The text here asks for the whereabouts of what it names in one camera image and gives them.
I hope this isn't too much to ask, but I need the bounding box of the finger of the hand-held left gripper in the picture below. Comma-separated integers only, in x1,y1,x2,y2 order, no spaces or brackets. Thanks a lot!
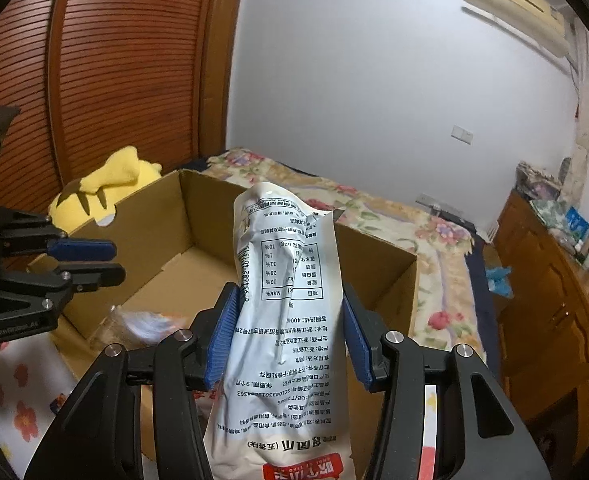
0,263,126,322
0,209,118,263

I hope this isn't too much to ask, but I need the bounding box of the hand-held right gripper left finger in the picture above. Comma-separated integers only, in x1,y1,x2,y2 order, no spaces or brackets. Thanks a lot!
24,282,240,480

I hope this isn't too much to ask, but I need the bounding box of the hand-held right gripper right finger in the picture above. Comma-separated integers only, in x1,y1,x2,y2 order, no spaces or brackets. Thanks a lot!
341,284,542,480

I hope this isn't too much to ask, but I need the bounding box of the clear cracker packet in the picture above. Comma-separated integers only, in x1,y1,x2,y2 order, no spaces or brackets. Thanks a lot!
105,306,185,351

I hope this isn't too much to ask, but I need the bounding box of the large white snack bag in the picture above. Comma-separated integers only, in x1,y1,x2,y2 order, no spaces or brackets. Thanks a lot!
203,182,357,480

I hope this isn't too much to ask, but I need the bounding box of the brown cardboard box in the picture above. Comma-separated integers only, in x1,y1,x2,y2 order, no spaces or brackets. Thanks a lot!
27,168,419,463

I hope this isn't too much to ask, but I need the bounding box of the yellow plush toy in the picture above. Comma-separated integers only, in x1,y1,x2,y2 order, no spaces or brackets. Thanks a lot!
48,146,162,228

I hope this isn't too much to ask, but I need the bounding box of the white floral tablecloth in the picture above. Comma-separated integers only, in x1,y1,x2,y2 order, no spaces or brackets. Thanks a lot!
0,330,80,461

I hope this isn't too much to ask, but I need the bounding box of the floral bed blanket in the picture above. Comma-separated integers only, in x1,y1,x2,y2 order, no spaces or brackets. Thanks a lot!
202,147,490,361

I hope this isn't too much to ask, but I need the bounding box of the blue plastic bag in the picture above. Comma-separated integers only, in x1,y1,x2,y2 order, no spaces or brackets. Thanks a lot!
484,266,514,300

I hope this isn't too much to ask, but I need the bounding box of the wooden cabinet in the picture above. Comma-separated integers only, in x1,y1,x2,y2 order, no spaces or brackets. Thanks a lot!
491,187,589,431

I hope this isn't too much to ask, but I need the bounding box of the wooden louvered wardrobe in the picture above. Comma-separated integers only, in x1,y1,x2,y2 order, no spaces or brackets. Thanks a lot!
0,0,248,211

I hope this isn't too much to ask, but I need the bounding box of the pale curtain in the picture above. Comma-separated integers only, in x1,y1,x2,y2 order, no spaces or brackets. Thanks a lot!
571,25,589,221

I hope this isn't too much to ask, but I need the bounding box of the cream wall air conditioner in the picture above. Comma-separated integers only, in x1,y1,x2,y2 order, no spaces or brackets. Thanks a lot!
463,0,572,56

